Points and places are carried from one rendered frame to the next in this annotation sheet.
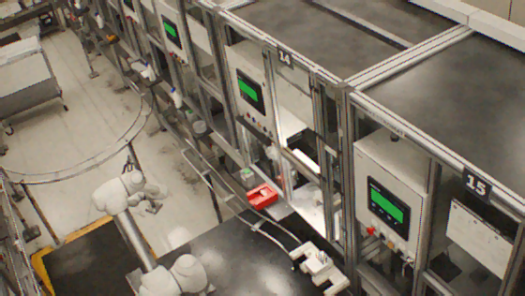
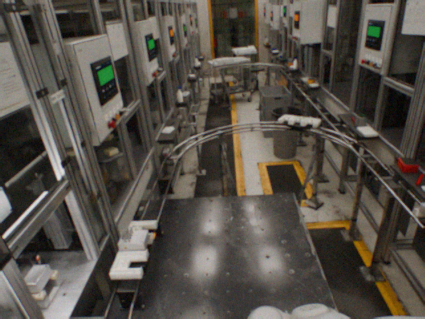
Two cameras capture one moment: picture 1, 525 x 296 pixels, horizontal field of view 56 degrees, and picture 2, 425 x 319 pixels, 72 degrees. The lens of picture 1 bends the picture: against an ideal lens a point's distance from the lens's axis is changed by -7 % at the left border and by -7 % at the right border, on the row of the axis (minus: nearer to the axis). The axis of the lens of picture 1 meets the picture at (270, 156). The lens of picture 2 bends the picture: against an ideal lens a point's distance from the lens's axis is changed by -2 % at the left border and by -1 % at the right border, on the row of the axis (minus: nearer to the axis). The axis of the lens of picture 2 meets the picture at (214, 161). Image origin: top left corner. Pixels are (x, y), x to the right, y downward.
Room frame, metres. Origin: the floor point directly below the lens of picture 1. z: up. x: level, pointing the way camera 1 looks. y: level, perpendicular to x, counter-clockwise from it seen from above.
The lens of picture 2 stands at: (2.51, 0.78, 1.88)
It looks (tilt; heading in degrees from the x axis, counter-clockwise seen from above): 27 degrees down; 211
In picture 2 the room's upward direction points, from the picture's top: 5 degrees counter-clockwise
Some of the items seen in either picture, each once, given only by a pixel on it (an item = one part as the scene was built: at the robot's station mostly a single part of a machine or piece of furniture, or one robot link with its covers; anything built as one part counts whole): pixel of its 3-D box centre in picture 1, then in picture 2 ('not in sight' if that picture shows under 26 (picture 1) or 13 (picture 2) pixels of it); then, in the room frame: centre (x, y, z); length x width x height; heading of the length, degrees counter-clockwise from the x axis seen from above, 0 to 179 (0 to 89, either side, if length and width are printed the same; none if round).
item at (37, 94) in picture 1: (21, 82); not in sight; (5.34, 2.75, 0.47); 0.84 x 0.53 x 0.94; 111
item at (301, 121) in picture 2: not in sight; (299, 123); (-0.16, 0.15, 0.84); 0.37 x 0.14 x 0.10; 85
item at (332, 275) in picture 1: (319, 271); (137, 250); (1.77, -0.16, 0.84); 0.36 x 0.14 x 0.10; 27
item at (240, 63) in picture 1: (267, 85); not in sight; (2.53, -0.05, 1.60); 0.42 x 0.29 x 0.46; 27
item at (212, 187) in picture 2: not in sight; (221, 115); (-2.28, -1.83, 0.01); 5.85 x 0.59 x 0.01; 27
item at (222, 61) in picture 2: not in sight; (230, 79); (-3.21, -2.07, 0.48); 0.88 x 0.56 x 0.96; 135
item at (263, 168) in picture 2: not in sight; (284, 181); (-0.42, -0.04, 0.01); 1.00 x 0.55 x 0.01; 27
